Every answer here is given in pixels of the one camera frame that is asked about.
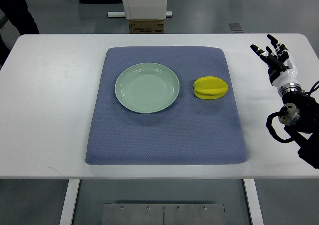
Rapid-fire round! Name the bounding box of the grey metal base plate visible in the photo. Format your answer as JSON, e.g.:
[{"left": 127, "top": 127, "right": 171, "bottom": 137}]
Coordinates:
[{"left": 102, "top": 203, "right": 226, "bottom": 225}]

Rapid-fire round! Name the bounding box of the white pedestal column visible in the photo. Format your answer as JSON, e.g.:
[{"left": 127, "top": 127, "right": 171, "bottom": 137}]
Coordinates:
[{"left": 107, "top": 0, "right": 173, "bottom": 20}]

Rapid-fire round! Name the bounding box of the person in dark clothes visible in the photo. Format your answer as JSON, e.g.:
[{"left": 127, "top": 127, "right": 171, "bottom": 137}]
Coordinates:
[{"left": 0, "top": 0, "right": 40, "bottom": 66}]

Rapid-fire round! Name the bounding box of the cardboard box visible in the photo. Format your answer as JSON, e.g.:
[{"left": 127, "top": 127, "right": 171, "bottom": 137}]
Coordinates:
[{"left": 129, "top": 20, "right": 164, "bottom": 34}]

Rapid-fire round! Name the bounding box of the metal floor plate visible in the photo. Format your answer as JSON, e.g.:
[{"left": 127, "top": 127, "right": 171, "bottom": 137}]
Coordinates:
[{"left": 229, "top": 23, "right": 244, "bottom": 32}]

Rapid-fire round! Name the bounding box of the blue textured mat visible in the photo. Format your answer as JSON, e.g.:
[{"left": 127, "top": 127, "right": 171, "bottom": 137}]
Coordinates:
[{"left": 85, "top": 46, "right": 248, "bottom": 165}]

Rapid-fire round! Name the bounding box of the yellow starfruit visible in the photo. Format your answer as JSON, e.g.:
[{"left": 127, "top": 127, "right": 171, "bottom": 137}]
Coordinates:
[{"left": 193, "top": 76, "right": 229, "bottom": 100}]

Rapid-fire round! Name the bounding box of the white table leg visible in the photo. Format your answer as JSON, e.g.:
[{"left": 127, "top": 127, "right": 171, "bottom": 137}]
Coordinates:
[
  {"left": 59, "top": 179, "right": 80, "bottom": 225},
  {"left": 243, "top": 179, "right": 264, "bottom": 225}
]

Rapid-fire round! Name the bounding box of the white left table leg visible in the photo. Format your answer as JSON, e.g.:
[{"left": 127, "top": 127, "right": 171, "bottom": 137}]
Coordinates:
[{"left": 59, "top": 179, "right": 80, "bottom": 225}]

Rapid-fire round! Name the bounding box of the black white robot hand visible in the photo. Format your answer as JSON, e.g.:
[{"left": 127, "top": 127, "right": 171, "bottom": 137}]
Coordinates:
[{"left": 250, "top": 34, "right": 302, "bottom": 97}]

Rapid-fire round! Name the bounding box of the white right table leg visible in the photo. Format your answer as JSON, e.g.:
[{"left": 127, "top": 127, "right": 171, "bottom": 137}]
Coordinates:
[{"left": 243, "top": 179, "right": 264, "bottom": 225}]

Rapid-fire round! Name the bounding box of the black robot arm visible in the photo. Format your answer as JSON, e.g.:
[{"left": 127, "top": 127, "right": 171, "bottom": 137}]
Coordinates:
[{"left": 266, "top": 82, "right": 319, "bottom": 169}]

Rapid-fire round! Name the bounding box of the light green plate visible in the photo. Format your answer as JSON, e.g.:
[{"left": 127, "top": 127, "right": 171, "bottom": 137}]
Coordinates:
[{"left": 115, "top": 62, "right": 180, "bottom": 114}]

